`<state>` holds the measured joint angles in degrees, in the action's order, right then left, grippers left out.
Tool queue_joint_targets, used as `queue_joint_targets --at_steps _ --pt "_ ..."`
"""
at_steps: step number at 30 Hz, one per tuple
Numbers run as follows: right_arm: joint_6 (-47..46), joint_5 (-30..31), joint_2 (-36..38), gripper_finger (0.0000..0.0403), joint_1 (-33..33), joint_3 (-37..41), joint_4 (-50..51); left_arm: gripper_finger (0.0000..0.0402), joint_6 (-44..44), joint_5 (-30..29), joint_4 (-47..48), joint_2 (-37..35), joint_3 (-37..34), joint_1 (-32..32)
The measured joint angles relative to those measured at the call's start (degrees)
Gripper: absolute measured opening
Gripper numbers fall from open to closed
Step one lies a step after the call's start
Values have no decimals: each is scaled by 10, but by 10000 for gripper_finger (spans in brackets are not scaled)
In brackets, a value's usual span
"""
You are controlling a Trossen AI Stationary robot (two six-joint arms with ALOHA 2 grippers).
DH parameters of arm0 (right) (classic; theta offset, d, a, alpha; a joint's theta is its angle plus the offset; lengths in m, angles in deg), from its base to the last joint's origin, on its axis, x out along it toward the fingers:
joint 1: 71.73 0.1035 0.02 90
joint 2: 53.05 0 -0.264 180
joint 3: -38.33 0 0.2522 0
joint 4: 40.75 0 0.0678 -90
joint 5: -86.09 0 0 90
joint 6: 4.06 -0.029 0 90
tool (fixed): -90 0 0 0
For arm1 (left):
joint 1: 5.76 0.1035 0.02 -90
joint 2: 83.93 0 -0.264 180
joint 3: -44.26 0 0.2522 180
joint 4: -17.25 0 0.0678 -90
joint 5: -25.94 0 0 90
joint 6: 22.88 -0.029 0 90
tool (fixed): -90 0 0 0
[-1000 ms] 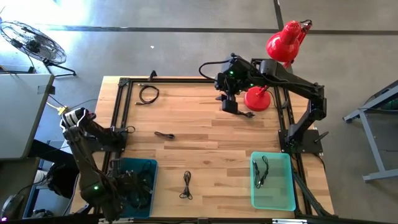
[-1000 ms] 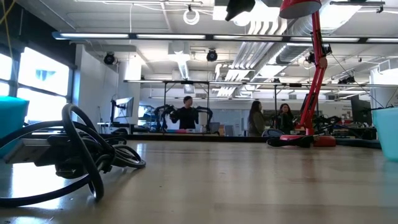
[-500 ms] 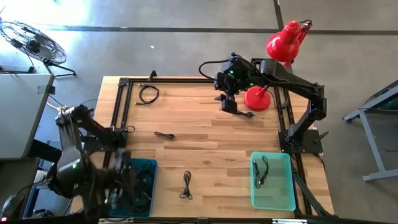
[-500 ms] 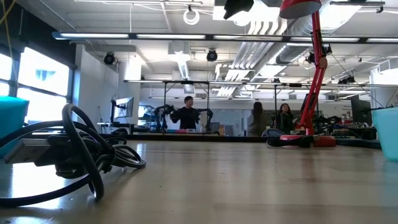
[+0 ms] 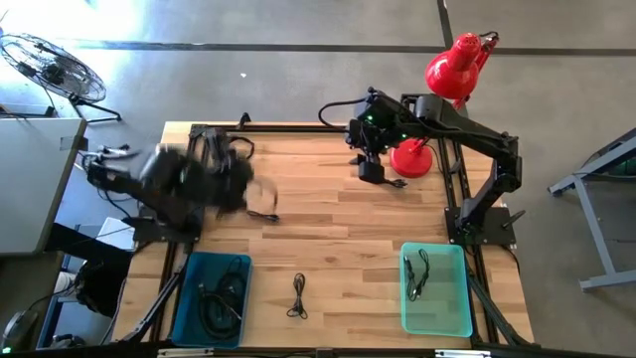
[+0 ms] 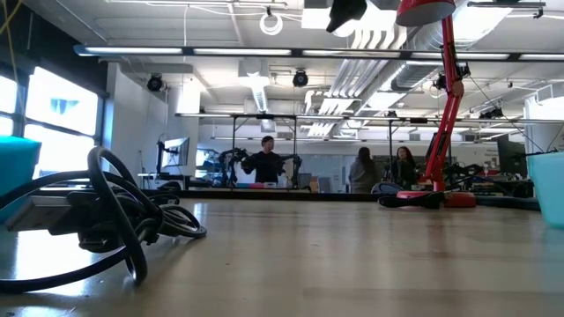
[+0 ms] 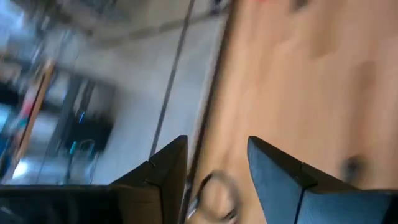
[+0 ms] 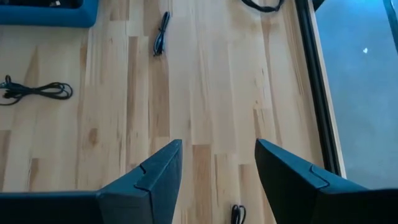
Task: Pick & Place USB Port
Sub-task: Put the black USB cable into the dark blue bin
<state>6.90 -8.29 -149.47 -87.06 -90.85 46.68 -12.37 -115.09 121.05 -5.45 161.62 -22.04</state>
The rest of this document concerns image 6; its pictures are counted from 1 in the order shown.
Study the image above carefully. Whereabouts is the silver ventilation duct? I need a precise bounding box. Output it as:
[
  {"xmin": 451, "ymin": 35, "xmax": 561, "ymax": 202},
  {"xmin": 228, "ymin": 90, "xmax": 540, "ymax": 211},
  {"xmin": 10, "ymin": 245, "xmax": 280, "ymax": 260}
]
[{"xmin": 390, "ymin": 24, "xmax": 446, "ymax": 92}]

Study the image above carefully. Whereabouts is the lit monitor on arm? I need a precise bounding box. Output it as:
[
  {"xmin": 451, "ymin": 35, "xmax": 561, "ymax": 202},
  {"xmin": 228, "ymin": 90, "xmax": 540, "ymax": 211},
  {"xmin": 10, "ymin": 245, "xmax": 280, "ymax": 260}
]
[{"xmin": 157, "ymin": 136, "xmax": 191, "ymax": 169}]

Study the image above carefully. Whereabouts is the person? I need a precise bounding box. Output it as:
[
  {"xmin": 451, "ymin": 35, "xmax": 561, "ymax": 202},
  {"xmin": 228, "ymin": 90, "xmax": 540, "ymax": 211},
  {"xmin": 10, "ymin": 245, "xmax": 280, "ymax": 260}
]
[
  {"xmin": 348, "ymin": 146, "xmax": 376, "ymax": 195},
  {"xmin": 390, "ymin": 145, "xmax": 419, "ymax": 191},
  {"xmin": 240, "ymin": 135, "xmax": 284, "ymax": 185}
]

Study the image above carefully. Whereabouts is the white hanging cable coil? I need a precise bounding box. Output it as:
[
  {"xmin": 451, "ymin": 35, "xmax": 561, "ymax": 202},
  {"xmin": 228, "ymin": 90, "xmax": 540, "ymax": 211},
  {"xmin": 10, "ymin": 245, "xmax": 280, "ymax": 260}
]
[{"xmin": 259, "ymin": 12, "xmax": 285, "ymax": 37}]

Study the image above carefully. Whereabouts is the red desk lamp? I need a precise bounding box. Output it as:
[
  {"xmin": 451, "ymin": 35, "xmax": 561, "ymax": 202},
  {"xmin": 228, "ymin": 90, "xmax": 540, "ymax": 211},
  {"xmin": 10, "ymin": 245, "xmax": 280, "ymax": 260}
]
[{"xmin": 395, "ymin": 0, "xmax": 478, "ymax": 210}]

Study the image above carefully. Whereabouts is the large bright window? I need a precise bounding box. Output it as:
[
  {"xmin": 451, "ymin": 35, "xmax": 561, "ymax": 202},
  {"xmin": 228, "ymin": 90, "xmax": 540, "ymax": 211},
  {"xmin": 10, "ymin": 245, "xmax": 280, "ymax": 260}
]
[{"xmin": 0, "ymin": 65, "xmax": 101, "ymax": 181}]

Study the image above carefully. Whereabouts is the teal plastic bin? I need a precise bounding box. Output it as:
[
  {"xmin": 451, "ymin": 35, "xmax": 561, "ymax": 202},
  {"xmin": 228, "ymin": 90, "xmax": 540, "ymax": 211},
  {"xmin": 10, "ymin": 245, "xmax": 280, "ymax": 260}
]
[
  {"xmin": 526, "ymin": 151, "xmax": 564, "ymax": 231},
  {"xmin": 0, "ymin": 135, "xmax": 43, "ymax": 225}
]

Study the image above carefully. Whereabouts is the rig frame LED light bar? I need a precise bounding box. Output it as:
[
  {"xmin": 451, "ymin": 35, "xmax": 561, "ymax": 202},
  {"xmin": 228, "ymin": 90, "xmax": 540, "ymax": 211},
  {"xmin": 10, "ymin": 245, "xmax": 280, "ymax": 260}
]
[{"xmin": 72, "ymin": 42, "xmax": 564, "ymax": 63}]

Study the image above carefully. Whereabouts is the thick black USB cable bundle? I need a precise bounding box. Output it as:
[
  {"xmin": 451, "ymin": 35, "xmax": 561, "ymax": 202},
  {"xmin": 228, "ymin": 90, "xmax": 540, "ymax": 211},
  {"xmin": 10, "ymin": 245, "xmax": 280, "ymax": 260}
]
[{"xmin": 0, "ymin": 145, "xmax": 208, "ymax": 295}]

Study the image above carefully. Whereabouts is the silver USB hub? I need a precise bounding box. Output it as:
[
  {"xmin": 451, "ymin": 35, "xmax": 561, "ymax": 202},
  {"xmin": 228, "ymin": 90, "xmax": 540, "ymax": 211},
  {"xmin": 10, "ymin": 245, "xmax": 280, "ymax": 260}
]
[{"xmin": 4, "ymin": 193, "xmax": 78, "ymax": 233}]

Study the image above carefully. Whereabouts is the dark computer monitor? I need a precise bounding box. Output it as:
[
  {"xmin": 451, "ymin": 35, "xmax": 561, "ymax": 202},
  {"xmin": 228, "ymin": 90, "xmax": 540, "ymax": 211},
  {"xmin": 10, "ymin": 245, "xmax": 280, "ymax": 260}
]
[{"xmin": 496, "ymin": 133, "xmax": 529, "ymax": 178}]

